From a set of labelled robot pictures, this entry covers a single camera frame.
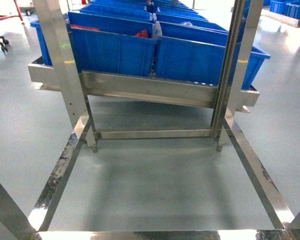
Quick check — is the blue bin front right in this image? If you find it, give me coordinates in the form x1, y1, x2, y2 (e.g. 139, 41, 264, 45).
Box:
154, 35, 271, 90

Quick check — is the stainless steel table frame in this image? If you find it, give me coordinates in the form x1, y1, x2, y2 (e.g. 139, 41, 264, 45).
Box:
0, 115, 300, 240

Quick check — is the blue bin front left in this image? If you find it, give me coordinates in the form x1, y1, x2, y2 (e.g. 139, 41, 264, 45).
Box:
30, 19, 158, 77

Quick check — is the blue bin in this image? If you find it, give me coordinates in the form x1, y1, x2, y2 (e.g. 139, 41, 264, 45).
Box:
158, 21, 228, 47
154, 35, 271, 90
68, 11, 155, 39
30, 19, 158, 77

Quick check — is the blue bins far right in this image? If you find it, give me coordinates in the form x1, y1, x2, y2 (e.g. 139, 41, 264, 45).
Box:
269, 0, 300, 20

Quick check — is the stainless steel roller rack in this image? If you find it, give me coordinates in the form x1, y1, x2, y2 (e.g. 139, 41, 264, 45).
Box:
28, 0, 263, 151

